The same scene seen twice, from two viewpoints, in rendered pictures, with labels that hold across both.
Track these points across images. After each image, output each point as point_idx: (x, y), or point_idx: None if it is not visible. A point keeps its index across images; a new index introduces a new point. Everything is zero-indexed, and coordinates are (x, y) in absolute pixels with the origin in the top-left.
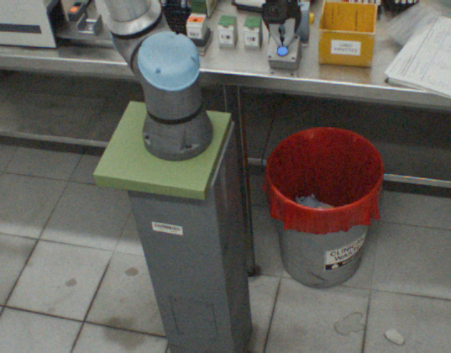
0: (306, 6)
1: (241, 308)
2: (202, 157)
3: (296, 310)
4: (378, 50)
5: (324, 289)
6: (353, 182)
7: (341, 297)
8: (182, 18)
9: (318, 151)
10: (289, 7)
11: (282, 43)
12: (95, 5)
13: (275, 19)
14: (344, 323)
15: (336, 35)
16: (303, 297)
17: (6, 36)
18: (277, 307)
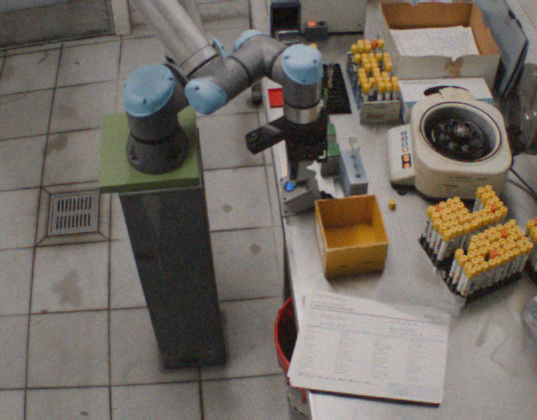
0: (357, 180)
1: (187, 327)
2: (135, 174)
3: (257, 395)
4: (359, 279)
5: (291, 414)
6: None
7: None
8: (338, 101)
9: None
10: (287, 152)
11: (287, 178)
12: (348, 38)
13: (246, 144)
14: None
15: (318, 220)
16: (274, 398)
17: (264, 0)
18: (256, 379)
